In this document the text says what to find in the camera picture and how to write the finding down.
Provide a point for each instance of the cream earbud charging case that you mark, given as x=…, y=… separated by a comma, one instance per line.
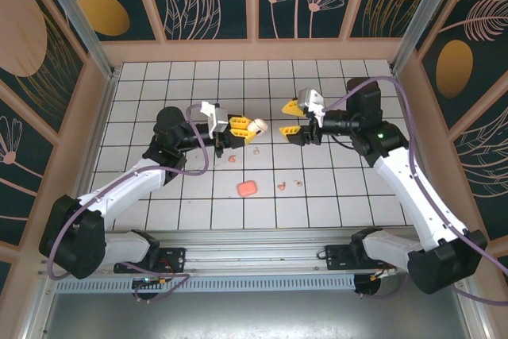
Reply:
x=260, y=125

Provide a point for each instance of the pink earbud charging case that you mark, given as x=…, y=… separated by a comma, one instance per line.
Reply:
x=247, y=188

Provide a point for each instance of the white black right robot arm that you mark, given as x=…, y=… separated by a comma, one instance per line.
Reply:
x=416, y=204

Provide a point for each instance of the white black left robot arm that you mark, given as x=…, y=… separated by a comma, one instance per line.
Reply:
x=119, y=192

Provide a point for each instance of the grey metal sheet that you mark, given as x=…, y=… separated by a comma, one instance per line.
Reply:
x=254, y=315

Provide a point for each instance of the aluminium side rail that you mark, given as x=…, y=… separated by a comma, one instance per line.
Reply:
x=88, y=156

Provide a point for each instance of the aluminium upright post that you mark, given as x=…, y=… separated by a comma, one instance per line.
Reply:
x=424, y=13
x=75, y=17

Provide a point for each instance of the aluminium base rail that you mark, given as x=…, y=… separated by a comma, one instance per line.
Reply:
x=254, y=251

